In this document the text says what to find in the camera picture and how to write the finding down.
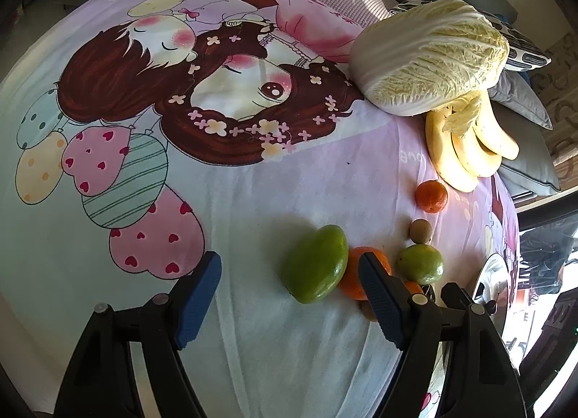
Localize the large green mango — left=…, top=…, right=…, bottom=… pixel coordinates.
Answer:
left=282, top=225, right=350, bottom=304

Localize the metal bowl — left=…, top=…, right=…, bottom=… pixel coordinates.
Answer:
left=472, top=253, right=512, bottom=333

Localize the napa cabbage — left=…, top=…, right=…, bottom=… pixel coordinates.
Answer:
left=350, top=0, right=511, bottom=117

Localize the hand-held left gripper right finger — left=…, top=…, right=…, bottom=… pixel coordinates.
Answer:
left=358, top=252, right=527, bottom=418

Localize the small green mango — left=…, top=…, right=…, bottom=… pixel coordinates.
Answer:
left=396, top=243, right=446, bottom=286

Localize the yellow banana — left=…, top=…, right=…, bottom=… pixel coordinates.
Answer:
left=426, top=109, right=480, bottom=193
left=452, top=127, right=503, bottom=178
left=473, top=95, right=520, bottom=160

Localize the grey pillow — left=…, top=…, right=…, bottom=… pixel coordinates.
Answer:
left=497, top=127, right=561, bottom=196
left=488, top=70, right=554, bottom=131

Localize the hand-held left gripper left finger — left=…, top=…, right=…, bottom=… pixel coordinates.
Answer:
left=54, top=251, right=222, bottom=418

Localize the printed cartoon bedsheet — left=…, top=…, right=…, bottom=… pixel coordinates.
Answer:
left=0, top=0, right=521, bottom=418

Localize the black white patterned pillow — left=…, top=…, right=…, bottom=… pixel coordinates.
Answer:
left=391, top=0, right=552, bottom=72

